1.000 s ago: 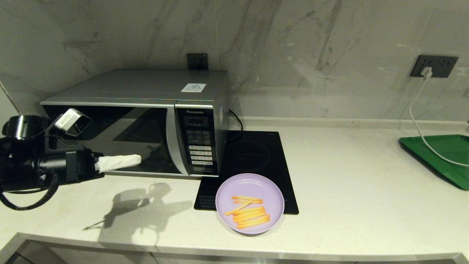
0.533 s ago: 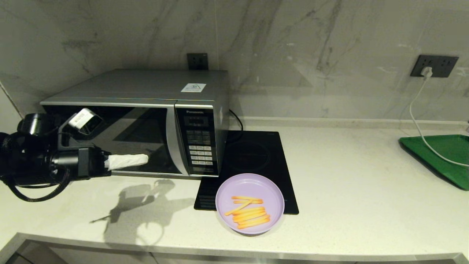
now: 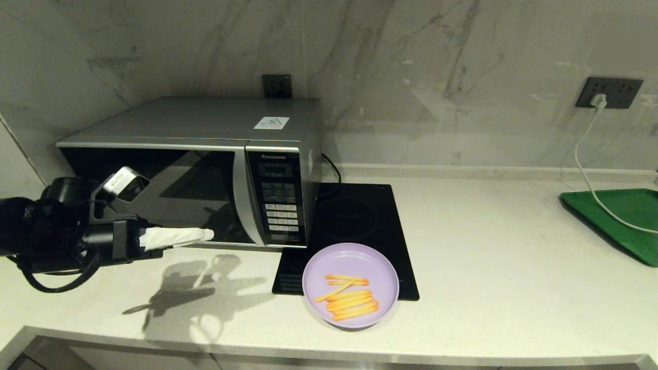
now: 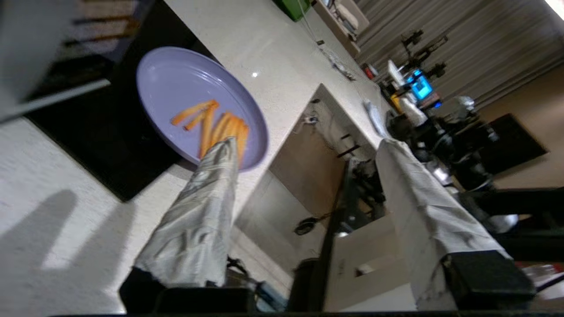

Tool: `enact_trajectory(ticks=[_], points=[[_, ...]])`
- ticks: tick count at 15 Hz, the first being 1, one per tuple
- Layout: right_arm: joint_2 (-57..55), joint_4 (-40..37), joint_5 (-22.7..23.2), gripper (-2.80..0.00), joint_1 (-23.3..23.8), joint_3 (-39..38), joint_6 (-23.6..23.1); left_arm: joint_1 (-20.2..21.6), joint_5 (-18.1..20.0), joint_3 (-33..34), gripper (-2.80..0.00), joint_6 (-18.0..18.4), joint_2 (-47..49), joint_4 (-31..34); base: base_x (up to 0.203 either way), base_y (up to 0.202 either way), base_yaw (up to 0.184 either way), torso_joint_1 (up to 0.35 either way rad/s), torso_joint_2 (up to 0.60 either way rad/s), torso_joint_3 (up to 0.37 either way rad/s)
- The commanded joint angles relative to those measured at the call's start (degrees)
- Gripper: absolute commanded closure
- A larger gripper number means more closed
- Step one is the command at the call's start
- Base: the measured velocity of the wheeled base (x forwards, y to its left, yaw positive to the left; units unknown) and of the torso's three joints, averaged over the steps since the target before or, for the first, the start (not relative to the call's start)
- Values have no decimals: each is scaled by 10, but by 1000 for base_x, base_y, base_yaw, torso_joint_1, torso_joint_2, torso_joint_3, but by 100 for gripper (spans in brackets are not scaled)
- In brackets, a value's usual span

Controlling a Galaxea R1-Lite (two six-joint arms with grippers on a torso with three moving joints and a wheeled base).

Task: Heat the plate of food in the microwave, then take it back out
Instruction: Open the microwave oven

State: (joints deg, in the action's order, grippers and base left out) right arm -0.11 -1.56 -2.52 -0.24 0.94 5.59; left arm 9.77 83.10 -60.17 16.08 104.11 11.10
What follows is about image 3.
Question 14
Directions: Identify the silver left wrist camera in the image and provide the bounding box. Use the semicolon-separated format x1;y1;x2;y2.
92;166;151;223

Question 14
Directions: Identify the white charger cable with plug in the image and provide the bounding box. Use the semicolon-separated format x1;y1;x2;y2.
573;94;658;235

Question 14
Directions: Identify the black induction cooktop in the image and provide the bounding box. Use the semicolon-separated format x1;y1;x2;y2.
271;183;420;302

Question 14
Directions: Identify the purple plastic plate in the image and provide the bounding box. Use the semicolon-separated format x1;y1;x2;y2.
302;243;400;329

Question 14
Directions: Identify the dark glass microwave door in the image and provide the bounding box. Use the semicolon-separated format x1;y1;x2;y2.
58;146;264;247

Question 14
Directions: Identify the wide dark wall socket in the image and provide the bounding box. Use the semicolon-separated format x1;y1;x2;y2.
575;77;644;109

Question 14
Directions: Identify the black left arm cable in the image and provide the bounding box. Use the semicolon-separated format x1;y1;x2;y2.
15;247;103;294

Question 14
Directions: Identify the beige cabinet front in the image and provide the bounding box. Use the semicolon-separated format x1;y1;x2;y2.
8;337;643;370

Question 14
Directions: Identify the black power cord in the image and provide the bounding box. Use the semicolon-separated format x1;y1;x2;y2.
321;153;342;198

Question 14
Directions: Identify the small dark wall socket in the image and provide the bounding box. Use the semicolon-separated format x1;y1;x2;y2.
262;74;293;99

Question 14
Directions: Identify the silver microwave oven body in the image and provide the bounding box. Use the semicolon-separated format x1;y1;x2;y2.
56;97;322;249

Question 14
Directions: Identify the green plastic tray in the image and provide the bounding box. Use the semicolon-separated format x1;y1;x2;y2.
559;189;658;268

